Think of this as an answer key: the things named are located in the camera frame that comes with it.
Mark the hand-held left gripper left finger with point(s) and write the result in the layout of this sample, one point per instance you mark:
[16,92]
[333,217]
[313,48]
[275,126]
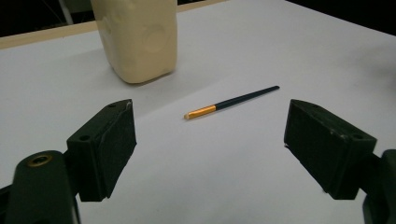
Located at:
[99,149]

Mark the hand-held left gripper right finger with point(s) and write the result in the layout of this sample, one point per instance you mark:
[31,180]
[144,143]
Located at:
[330,149]

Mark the black pen with gold end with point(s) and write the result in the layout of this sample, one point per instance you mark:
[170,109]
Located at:
[230,102]

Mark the cream square pen holder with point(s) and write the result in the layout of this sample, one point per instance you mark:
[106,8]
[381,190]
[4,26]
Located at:
[140,40]

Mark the white paper sheet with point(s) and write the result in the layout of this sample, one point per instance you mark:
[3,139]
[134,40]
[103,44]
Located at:
[218,174]

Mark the white desk leg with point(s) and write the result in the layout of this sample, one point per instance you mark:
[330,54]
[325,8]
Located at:
[66,11]

